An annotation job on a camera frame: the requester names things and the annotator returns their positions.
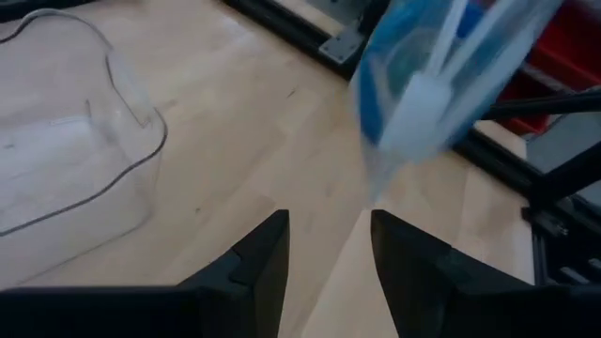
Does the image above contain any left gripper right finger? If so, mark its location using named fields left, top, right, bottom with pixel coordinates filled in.
left=370, top=208, right=601, bottom=338

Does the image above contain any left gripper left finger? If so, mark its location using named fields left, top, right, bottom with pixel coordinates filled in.
left=0, top=208, right=291, bottom=338

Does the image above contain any clear plastic bag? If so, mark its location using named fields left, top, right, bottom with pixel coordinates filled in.
left=349, top=0, right=564, bottom=207

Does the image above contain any clear plastic bin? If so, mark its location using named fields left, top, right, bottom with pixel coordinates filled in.
left=0, top=8, right=169, bottom=288

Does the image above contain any red storage bin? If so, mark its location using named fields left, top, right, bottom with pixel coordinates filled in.
left=495, top=0, right=601, bottom=137

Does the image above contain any silver frame bracket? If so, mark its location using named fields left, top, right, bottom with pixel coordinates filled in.
left=317, top=22, right=368, bottom=65

